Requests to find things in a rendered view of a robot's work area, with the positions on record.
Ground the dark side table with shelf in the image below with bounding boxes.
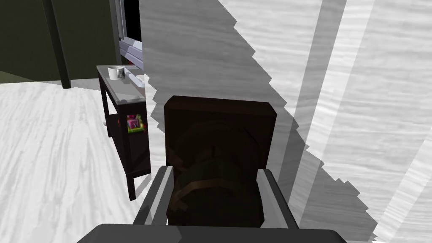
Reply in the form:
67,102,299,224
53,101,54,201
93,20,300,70
96,65,152,202

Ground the white mug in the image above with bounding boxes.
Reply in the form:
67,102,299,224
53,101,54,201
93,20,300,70
108,66,125,81

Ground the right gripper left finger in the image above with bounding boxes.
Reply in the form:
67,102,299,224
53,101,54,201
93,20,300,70
133,165,175,226

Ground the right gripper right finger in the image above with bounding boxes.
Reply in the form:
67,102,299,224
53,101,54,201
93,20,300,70
256,168,300,230

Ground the window with grey frame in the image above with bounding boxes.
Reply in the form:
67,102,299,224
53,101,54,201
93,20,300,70
114,0,144,70

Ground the dark brown square block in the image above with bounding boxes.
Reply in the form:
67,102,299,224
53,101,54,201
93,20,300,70
163,95,278,228

